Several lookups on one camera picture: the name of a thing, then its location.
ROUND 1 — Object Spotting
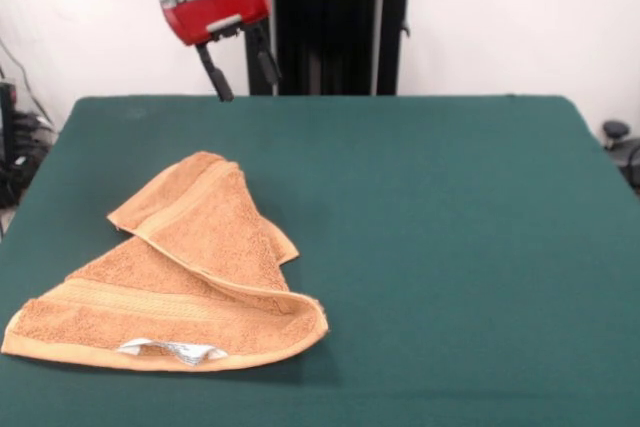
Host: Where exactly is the dark green table cloth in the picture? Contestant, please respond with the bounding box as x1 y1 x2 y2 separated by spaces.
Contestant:
0 93 640 427

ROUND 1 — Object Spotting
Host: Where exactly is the orange terry towel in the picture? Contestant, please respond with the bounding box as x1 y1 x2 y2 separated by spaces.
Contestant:
0 150 331 374

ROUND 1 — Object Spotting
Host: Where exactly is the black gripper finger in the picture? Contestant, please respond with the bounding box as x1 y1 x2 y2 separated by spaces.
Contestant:
195 42 236 104
247 25 282 86

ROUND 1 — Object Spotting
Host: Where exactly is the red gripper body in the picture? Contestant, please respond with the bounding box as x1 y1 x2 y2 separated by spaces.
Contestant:
159 0 274 47

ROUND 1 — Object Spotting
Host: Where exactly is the black electronics box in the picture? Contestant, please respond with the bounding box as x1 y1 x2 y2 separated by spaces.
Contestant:
0 80 19 209

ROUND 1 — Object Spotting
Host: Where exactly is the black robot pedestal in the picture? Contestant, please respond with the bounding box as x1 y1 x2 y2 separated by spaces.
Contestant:
243 0 432 97

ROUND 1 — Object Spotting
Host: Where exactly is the black cable bundle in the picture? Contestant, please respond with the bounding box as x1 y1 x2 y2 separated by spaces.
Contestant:
10 110 57 183

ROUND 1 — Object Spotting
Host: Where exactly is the black office chair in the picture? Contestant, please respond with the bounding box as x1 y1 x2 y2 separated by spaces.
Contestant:
601 119 640 198

